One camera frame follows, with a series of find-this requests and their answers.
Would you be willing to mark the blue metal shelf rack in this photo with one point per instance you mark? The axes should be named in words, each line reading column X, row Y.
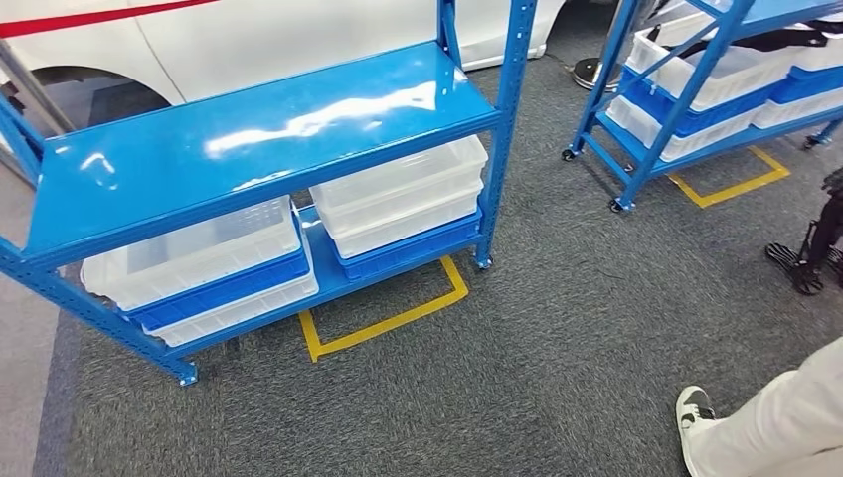
column 263, row 145

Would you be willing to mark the blue plastic crate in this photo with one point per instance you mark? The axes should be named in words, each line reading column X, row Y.
column 691, row 115
column 807, row 85
column 224, row 293
column 408, row 253

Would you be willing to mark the yellow floor tape square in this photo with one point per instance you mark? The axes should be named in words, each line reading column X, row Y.
column 385, row 322

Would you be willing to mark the round base stanchion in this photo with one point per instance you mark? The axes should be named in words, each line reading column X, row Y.
column 588, row 72

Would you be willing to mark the white car red stripe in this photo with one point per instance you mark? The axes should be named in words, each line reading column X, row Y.
column 263, row 39

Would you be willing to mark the blue rack on casters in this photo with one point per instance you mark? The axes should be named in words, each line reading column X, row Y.
column 665, row 131

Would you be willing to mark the white plastic bin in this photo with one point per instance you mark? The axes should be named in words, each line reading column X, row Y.
column 718, row 72
column 820, row 56
column 685, row 141
column 797, row 110

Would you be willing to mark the person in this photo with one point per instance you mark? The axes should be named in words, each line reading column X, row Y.
column 770, row 421

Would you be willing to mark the black parts in bin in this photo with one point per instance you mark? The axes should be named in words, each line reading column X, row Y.
column 777, row 38

